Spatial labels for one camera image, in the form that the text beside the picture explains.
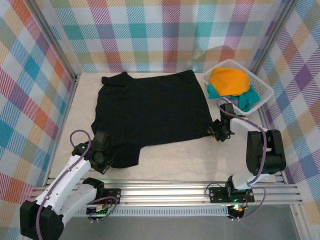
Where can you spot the white plastic laundry basket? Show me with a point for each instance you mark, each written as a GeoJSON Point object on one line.
{"type": "Point", "coordinates": [262, 90]}

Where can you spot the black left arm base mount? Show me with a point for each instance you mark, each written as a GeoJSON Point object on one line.
{"type": "Point", "coordinates": [111, 196]}

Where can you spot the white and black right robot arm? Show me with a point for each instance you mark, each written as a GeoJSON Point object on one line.
{"type": "Point", "coordinates": [265, 152]}

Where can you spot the orange t-shirt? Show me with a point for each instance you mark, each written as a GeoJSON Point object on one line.
{"type": "Point", "coordinates": [230, 81]}

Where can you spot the black t-shirt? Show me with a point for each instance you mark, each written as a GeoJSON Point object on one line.
{"type": "Point", "coordinates": [150, 110]}

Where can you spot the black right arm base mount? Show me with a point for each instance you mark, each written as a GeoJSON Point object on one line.
{"type": "Point", "coordinates": [220, 195]}

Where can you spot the teal t-shirt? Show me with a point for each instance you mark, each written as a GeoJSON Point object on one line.
{"type": "Point", "coordinates": [247, 101]}

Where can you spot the aluminium frame post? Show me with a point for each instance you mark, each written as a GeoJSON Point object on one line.
{"type": "Point", "coordinates": [52, 37]}
{"type": "Point", "coordinates": [273, 35]}

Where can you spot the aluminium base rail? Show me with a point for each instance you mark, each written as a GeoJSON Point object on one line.
{"type": "Point", "coordinates": [162, 192]}

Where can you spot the grey-purple garment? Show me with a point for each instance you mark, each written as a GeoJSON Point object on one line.
{"type": "Point", "coordinates": [234, 100]}

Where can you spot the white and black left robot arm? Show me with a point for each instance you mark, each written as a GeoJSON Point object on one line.
{"type": "Point", "coordinates": [65, 180]}

